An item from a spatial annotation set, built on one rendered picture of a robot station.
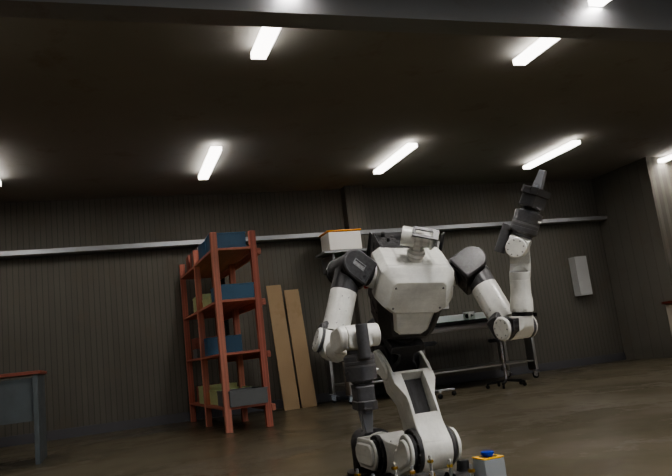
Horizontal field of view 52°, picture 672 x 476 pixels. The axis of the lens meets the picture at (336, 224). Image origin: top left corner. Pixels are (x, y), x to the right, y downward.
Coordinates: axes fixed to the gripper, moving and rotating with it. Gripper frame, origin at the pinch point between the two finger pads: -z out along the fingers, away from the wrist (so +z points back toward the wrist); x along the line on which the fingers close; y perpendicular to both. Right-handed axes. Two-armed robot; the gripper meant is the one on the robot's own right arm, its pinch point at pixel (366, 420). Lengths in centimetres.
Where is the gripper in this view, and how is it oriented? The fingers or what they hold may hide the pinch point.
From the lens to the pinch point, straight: 198.8
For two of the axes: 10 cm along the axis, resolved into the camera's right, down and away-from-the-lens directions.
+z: -1.2, -9.8, 1.8
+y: 9.8, -0.8, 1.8
